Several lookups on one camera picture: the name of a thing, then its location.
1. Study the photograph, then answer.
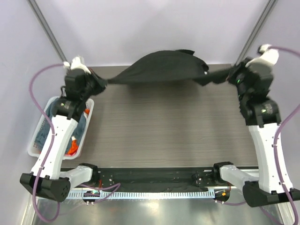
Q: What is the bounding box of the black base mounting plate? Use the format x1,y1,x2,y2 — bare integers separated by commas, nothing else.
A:
85,167,232,193

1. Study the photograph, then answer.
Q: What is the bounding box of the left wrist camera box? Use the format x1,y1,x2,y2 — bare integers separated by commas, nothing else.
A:
63,56,91,95

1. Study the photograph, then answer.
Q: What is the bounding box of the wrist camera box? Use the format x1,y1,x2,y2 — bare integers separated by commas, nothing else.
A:
245,44,279,92
63,56,91,95

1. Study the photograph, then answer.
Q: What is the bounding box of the grey-blue t-shirt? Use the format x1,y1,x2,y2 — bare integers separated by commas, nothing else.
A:
35,98,87,150

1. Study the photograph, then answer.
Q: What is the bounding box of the black t-shirt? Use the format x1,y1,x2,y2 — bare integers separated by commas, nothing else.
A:
91,49,233,87

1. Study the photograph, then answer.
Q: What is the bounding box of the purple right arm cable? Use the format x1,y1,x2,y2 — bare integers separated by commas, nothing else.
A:
215,45,300,225

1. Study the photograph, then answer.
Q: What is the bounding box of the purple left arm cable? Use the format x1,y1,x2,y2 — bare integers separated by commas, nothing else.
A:
28,62,120,222

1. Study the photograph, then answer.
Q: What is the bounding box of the white plastic laundry basket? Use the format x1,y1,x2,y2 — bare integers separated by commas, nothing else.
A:
27,98,94,160

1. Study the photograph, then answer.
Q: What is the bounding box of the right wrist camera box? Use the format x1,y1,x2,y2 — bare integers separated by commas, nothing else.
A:
245,44,279,92

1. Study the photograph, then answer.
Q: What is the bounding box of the aluminium frame post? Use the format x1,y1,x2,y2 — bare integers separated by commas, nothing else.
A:
235,0,278,63
27,0,67,61

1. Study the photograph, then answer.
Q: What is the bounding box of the slotted white cable duct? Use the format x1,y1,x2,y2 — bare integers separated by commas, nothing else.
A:
67,189,215,200

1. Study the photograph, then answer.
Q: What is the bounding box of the right aluminium frame post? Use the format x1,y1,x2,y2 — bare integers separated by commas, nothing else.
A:
235,0,278,63

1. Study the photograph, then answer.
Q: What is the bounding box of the orange garment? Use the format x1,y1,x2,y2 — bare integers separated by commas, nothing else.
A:
65,108,90,155

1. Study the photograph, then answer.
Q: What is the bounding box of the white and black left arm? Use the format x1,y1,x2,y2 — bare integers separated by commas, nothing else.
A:
20,69,107,203

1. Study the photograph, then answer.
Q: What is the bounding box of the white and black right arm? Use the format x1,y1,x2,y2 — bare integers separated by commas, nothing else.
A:
211,63,300,207

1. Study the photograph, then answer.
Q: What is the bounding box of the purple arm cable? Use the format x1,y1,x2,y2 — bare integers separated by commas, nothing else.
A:
28,62,120,222
215,45,300,225

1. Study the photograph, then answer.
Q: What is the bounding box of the left aluminium frame post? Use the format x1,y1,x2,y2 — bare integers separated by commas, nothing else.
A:
27,0,67,61

